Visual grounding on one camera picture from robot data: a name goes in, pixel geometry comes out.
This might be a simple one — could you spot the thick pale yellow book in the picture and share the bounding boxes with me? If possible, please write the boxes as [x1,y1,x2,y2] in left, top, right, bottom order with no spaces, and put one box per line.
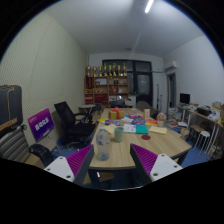
[103,124,116,135]

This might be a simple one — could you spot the teal book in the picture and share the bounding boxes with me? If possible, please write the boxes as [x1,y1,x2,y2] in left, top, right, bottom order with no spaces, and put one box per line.
[135,124,149,135]

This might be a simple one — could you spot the white round stool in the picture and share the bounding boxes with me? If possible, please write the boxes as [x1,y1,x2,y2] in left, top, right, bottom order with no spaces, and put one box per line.
[193,130,211,151]

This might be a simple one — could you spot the grey padded chair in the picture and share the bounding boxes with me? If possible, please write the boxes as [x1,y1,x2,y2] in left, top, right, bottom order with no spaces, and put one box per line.
[136,100,156,118]

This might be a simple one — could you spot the blue and red book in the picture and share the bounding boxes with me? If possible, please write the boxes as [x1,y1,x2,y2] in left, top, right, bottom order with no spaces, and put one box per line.
[104,119,123,127]

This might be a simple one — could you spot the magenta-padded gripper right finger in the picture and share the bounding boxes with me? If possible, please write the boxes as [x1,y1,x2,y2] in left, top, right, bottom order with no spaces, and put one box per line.
[129,143,184,186]

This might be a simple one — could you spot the small white round table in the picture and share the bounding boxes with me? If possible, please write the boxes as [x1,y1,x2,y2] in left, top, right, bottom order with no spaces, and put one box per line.
[78,104,97,114]

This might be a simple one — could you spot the black computer monitor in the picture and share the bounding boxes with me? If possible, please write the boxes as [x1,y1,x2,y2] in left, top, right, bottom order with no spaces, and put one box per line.
[179,92,191,106]

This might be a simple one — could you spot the grey striped chair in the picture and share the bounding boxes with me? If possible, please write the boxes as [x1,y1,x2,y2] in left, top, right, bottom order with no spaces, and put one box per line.
[0,125,31,164]

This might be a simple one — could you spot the black low chair back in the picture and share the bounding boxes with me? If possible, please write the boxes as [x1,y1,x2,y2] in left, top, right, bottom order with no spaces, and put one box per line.
[29,143,54,168]

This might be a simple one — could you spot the black office chair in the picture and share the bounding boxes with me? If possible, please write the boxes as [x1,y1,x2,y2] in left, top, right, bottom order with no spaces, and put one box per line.
[53,101,98,148]

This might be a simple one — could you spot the pale green cup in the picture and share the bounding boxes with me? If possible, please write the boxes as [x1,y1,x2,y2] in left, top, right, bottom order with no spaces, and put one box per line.
[113,126,125,143]

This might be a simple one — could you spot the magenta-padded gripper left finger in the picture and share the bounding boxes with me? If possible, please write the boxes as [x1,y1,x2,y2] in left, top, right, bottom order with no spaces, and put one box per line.
[43,143,95,187]

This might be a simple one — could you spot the ceiling tube light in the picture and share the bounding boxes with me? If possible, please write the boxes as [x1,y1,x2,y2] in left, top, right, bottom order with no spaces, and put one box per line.
[144,0,155,14]

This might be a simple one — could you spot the wide pale yellow booklet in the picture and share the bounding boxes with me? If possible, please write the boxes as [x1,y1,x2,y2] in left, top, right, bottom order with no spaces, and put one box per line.
[148,125,168,135]

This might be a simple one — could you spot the yellow gift box red ribbon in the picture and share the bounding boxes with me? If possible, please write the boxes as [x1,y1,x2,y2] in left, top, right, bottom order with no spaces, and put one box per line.
[108,106,125,121]

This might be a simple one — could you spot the white wall air conditioner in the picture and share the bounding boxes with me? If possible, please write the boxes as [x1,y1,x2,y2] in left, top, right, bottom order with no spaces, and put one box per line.
[163,60,178,71]

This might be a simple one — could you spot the black microphone stand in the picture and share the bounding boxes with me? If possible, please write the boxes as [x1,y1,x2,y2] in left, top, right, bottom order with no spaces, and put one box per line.
[156,84,161,109]

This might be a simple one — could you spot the red and orange book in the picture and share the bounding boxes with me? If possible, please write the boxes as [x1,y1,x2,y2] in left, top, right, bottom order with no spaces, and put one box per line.
[145,118,158,127]

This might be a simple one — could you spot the black framed glass door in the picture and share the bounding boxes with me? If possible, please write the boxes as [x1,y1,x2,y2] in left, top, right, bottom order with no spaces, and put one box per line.
[101,59,154,108]

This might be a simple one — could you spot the patterned white paper sheet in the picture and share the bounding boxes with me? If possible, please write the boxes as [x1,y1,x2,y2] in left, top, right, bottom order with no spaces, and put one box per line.
[120,116,134,125]

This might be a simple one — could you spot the pink flowers in white pot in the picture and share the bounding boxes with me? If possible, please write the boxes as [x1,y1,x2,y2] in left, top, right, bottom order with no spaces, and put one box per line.
[156,112,167,128]

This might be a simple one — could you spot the purple sign board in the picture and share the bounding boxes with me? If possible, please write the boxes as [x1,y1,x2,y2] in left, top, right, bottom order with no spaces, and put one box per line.
[27,107,55,143]

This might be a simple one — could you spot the white printed paper sheet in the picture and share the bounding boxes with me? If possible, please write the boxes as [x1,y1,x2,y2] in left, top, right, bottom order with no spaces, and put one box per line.
[123,123,137,134]

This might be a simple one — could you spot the orange upright card box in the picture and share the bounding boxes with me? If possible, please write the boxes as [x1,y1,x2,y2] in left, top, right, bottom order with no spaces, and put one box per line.
[143,108,151,121]

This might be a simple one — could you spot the cluttered wooden side desk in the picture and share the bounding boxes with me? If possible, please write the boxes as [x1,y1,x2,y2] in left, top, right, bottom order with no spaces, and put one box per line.
[174,103,224,158]

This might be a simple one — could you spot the clear plastic water bottle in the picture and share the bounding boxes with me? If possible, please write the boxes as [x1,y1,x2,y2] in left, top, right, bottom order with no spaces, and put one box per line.
[95,125,111,162]

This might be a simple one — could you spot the wooden shelf unit with trophies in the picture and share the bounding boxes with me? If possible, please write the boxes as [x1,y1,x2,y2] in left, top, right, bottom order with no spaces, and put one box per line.
[84,63,130,108]

